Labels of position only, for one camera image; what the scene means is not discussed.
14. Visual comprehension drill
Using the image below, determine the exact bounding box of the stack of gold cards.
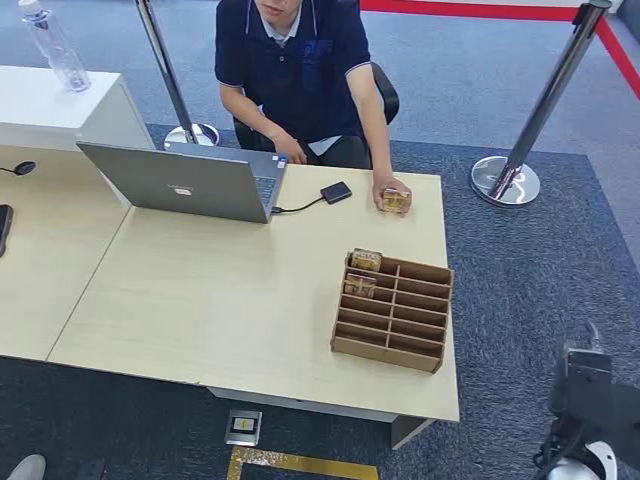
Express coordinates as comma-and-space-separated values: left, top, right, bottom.
380, 188, 411, 215

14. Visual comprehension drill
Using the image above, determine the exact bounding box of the white desk frame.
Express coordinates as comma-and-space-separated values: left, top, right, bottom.
207, 386, 436, 452

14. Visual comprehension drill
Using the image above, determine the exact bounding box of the black round desk device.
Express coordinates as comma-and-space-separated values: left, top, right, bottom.
0, 160, 38, 178

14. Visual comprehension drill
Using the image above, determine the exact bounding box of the white cabinet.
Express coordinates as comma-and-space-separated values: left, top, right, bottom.
0, 64, 156, 208

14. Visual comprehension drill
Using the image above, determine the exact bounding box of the brown cardboard card organizer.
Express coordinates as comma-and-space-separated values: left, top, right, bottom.
330, 249, 455, 375

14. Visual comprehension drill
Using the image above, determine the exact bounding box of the person's left hand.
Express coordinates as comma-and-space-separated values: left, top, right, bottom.
371, 172, 414, 218

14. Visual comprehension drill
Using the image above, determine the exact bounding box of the person's right hand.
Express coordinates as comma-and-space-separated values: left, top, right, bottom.
272, 131, 308, 166

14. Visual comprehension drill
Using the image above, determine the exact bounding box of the black round robot part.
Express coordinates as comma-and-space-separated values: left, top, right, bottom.
607, 381, 640, 469

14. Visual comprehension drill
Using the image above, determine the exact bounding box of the grey laptop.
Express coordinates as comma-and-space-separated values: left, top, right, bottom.
76, 140, 290, 225

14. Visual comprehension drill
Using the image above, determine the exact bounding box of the black drive cable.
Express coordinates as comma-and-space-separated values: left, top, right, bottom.
271, 194, 327, 217

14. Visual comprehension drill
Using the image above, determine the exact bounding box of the clear plastic water bottle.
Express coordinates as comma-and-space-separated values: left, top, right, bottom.
18, 0, 93, 93

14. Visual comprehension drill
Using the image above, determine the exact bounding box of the metal floor socket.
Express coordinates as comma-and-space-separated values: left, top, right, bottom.
223, 408, 263, 448

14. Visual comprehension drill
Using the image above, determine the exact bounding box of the black external drive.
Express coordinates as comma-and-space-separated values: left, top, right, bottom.
319, 180, 353, 206

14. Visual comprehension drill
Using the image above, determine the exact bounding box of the black flat device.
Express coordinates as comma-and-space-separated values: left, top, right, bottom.
0, 203, 14, 259

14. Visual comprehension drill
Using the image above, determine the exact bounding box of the person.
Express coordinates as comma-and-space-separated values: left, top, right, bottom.
214, 0, 414, 218

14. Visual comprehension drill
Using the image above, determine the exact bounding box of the red barrier belt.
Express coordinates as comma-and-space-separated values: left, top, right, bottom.
359, 0, 581, 23
593, 15, 640, 103

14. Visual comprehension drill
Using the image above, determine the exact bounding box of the gold patterned card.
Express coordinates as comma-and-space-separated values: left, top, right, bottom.
349, 248, 383, 274
343, 272, 377, 300

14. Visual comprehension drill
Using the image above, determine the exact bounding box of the black office chair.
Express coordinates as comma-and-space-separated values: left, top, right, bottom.
232, 61, 401, 168

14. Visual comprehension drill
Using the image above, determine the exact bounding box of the chrome stanchion post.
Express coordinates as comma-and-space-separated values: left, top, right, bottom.
469, 0, 614, 209
134, 0, 221, 149

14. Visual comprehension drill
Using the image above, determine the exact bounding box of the grey shoe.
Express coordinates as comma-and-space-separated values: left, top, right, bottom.
4, 453, 48, 480

